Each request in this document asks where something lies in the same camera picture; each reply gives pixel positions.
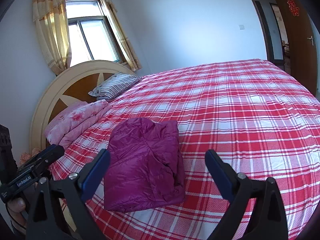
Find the red white plaid bedspread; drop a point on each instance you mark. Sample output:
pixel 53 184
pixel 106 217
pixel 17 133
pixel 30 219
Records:
pixel 258 118

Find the pink floral folded quilt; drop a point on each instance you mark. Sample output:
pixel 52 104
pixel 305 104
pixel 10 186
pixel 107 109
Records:
pixel 69 124

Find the brown wooden door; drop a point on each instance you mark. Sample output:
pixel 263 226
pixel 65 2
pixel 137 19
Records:
pixel 303 55

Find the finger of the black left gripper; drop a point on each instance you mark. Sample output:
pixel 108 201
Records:
pixel 43 160

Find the yellow curtain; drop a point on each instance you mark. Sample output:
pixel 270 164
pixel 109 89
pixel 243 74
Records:
pixel 127 50
pixel 50 18

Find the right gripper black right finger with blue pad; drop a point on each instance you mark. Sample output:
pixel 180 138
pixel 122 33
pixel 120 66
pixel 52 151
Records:
pixel 268 218

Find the magenta puffer down jacket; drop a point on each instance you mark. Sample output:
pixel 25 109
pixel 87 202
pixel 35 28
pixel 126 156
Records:
pixel 146 169

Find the cream and brown round headboard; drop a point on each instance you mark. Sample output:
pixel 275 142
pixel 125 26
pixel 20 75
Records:
pixel 68 88

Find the silver door handle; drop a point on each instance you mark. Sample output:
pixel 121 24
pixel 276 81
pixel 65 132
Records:
pixel 311 40

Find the yellow left curtain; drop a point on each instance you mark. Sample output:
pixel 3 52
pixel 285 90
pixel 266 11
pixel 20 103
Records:
pixel 50 18

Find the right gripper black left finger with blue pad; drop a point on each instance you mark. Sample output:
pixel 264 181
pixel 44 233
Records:
pixel 46 219

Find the red double happiness paper decoration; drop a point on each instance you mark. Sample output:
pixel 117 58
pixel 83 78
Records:
pixel 293 8

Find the yellow right curtain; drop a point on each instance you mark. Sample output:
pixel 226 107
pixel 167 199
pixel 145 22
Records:
pixel 127 50

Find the person's left hand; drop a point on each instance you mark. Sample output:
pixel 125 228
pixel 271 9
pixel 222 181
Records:
pixel 15 209

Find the striped grey white pillow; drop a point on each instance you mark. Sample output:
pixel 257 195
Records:
pixel 114 86

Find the window with grey frame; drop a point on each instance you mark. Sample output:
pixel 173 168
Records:
pixel 91 35

